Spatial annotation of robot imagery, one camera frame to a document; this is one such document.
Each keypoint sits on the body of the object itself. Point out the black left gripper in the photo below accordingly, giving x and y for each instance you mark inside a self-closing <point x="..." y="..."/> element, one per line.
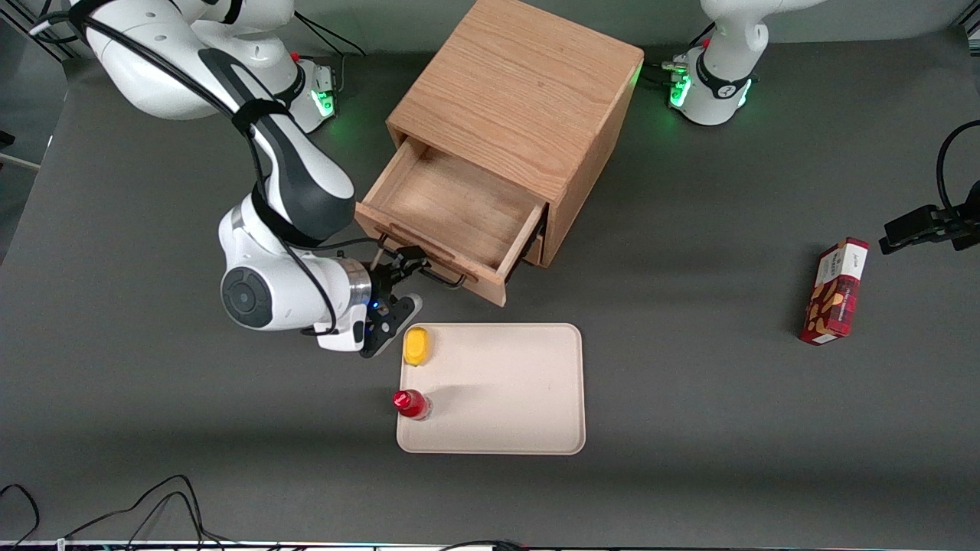
<point x="913" y="226"/>

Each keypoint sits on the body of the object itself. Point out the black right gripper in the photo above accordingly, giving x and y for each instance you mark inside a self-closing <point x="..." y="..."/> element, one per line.
<point x="385" y="281"/>

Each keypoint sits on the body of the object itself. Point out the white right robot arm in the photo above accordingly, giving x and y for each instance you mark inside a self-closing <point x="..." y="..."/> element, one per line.
<point x="253" y="176"/>

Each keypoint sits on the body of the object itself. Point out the oak wooden drawer cabinet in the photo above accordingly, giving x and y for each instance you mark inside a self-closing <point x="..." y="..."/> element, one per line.
<point x="528" y="92"/>

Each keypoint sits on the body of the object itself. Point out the yellow plastic toy fruit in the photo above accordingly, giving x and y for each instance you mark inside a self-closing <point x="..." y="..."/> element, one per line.
<point x="416" y="346"/>

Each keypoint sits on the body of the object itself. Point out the red plaid snack box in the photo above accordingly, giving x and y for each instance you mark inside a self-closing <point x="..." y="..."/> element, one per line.
<point x="834" y="292"/>

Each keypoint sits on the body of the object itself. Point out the red capped small bottle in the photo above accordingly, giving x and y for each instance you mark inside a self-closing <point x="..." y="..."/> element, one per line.
<point x="410" y="403"/>

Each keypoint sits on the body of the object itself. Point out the beige plastic tray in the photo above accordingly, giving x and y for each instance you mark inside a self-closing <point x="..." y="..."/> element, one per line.
<point x="494" y="390"/>

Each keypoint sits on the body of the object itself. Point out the aluminium frame rail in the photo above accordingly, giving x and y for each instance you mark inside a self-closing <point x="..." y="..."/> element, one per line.
<point x="53" y="47"/>
<point x="971" y="32"/>

